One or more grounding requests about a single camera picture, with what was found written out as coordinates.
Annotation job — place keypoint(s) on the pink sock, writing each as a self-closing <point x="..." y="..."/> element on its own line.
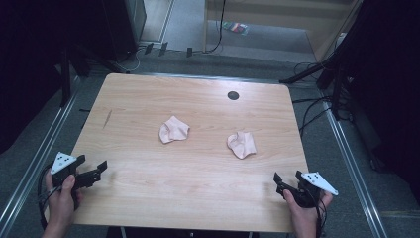
<point x="174" y="130"/>
<point x="242" y="144"/>

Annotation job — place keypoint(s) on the dark curtain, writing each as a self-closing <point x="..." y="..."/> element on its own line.
<point x="26" y="66"/>
<point x="386" y="86"/>

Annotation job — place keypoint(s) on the person's right hand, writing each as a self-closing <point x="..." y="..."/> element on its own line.
<point x="305" y="214"/>

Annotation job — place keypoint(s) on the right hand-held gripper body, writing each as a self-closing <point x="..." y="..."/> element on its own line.
<point x="314" y="187"/>

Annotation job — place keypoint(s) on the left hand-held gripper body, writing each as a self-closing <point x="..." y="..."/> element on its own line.
<point x="61" y="162"/>

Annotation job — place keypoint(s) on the black metal stand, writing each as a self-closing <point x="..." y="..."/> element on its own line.
<point x="336" y="82"/>
<point x="65" y="76"/>

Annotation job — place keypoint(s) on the black round table grommet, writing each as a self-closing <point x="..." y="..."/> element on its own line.
<point x="233" y="95"/>

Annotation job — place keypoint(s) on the aluminium floor rail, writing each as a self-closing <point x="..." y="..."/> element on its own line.
<point x="36" y="155"/>
<point x="355" y="172"/>

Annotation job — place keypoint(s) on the colourful packet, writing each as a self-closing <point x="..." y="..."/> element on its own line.
<point x="236" y="27"/>

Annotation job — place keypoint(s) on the black cabinet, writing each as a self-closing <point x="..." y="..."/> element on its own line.
<point x="124" y="26"/>

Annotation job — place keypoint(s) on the person's left hand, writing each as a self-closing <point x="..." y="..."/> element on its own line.
<point x="62" y="202"/>

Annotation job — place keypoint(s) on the small black plug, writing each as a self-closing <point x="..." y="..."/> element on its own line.
<point x="148" y="48"/>
<point x="163" y="48"/>
<point x="189" y="52"/>

